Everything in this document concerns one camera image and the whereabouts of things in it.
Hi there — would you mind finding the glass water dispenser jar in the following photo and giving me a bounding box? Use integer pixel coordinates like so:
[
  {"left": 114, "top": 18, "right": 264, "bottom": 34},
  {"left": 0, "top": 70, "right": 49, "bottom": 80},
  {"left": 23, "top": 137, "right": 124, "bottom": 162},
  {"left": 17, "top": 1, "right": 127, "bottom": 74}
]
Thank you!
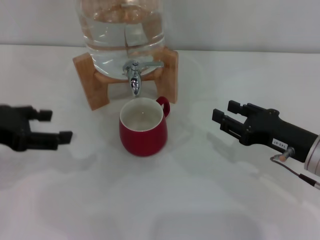
[{"left": 74, "top": 0, "right": 167, "bottom": 82}]

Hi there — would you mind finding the wooden dispenser stand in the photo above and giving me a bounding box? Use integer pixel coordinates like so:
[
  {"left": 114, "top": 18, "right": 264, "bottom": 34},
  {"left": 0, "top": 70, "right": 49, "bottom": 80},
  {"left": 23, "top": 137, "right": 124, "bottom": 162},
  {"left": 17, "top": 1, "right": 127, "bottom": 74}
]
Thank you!
[{"left": 72, "top": 47, "right": 180, "bottom": 112}]

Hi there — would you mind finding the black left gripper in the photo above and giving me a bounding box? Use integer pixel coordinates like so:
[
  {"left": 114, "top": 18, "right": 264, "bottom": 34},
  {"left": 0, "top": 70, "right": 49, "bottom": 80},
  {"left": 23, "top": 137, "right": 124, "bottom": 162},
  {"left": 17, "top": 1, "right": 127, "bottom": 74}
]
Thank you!
[{"left": 0, "top": 104, "right": 73, "bottom": 152}]

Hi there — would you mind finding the right gripper cable with plug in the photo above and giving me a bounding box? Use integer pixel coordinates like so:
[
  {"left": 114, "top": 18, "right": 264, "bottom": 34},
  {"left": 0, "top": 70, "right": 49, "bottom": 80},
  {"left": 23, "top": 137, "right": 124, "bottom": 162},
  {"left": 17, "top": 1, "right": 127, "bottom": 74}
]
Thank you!
[{"left": 269, "top": 147, "right": 320, "bottom": 191}]

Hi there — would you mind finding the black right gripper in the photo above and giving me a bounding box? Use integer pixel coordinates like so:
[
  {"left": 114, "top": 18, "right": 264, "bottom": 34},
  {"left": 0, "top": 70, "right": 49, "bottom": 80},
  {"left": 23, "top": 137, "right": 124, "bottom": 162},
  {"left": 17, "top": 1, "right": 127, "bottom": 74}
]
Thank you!
[{"left": 211, "top": 100, "right": 320, "bottom": 163}]

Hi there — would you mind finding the chrome faucet with lever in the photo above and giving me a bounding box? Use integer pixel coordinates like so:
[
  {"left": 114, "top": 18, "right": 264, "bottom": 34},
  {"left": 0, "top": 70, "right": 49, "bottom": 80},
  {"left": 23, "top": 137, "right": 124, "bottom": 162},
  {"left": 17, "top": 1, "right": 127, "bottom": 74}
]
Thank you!
[{"left": 121, "top": 60, "right": 165, "bottom": 98}]

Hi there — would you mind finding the red cup white inside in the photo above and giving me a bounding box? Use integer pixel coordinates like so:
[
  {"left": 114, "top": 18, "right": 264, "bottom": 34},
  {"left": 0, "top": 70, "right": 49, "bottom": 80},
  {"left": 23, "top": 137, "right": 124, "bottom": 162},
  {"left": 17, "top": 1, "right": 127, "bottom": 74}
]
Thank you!
[{"left": 118, "top": 96, "right": 172, "bottom": 157}]

